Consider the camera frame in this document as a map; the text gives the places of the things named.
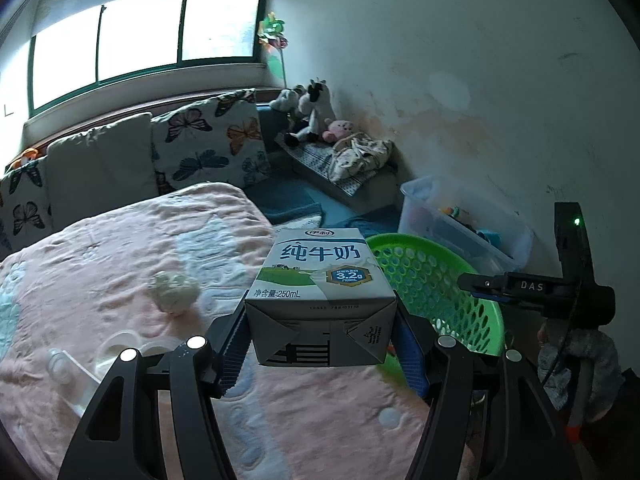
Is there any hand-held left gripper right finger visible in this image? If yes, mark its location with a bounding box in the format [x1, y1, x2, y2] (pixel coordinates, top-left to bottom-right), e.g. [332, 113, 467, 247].
[390, 305, 583, 480]

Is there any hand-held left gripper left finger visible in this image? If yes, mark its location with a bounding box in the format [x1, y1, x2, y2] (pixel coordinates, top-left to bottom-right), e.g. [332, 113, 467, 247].
[57, 305, 251, 480]

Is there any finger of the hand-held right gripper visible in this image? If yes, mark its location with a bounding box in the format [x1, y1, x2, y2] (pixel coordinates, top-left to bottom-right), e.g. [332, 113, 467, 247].
[457, 272, 510, 292]
[472, 290, 516, 307]

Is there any green plastic basket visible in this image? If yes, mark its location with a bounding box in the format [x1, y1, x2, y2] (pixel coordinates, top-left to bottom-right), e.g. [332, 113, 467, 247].
[366, 233, 506, 406]

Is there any white milk carton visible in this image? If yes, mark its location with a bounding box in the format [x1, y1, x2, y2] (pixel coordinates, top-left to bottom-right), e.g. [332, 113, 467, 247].
[244, 226, 398, 368]

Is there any clear plastic storage bin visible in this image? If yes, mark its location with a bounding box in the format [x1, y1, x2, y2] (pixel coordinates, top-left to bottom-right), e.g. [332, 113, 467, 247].
[399, 176, 533, 281]

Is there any crumpled white tissue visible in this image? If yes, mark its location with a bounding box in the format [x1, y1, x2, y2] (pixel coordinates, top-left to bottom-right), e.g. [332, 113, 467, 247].
[150, 271, 198, 316]

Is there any pink fleece blanket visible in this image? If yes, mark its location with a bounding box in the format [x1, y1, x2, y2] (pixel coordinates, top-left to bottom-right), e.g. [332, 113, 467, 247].
[0, 182, 471, 480]

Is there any blue floor mat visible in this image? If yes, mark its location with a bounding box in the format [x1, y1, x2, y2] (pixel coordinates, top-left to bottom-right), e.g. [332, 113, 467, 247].
[245, 180, 326, 226]

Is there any crumpled floral cloth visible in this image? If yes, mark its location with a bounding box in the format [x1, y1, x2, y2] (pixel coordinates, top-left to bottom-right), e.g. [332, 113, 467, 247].
[330, 132, 396, 183]

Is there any patterned folded mat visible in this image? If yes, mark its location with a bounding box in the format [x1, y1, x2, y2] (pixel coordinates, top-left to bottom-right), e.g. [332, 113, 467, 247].
[277, 140, 381, 198]

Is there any large butterfly print pillow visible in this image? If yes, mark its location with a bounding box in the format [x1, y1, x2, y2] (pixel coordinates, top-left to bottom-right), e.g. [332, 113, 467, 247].
[151, 89, 273, 196]

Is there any pink pig plush toy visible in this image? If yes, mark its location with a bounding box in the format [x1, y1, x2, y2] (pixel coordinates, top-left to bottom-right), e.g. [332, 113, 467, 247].
[321, 119, 355, 143]

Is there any plain white pillow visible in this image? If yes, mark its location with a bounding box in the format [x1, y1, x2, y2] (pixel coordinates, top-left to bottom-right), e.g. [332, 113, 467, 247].
[46, 112, 161, 233]

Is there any cow plush toy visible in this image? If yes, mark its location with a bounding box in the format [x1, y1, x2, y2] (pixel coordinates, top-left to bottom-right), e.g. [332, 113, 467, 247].
[285, 78, 336, 148]

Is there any grey plush toy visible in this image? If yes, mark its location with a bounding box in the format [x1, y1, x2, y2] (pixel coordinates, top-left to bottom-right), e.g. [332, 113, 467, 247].
[270, 89, 303, 113]

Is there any small butterfly print pillow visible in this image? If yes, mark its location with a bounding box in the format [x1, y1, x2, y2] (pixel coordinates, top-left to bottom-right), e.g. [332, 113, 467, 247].
[0, 157, 53, 256]

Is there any orange plush toy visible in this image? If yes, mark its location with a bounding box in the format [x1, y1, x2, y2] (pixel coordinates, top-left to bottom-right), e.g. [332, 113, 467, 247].
[5, 147, 41, 171]

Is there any colourful pinwheel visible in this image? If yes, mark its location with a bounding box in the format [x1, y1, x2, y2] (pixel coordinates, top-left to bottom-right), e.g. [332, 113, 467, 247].
[257, 12, 291, 88]

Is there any green framed window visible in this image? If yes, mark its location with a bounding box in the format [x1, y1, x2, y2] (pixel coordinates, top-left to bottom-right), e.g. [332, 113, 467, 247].
[0, 0, 268, 121]

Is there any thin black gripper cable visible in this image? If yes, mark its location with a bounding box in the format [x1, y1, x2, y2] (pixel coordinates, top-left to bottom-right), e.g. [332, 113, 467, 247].
[541, 310, 576, 392]

